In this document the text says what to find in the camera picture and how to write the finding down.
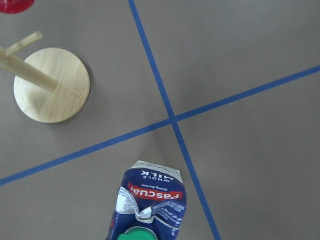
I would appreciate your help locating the wooden mug tree stand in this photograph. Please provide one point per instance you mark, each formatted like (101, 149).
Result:
(51, 85)

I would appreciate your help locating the red cup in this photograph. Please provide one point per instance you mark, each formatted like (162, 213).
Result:
(15, 6)

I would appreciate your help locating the blue milk carton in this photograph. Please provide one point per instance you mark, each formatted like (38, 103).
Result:
(150, 205)

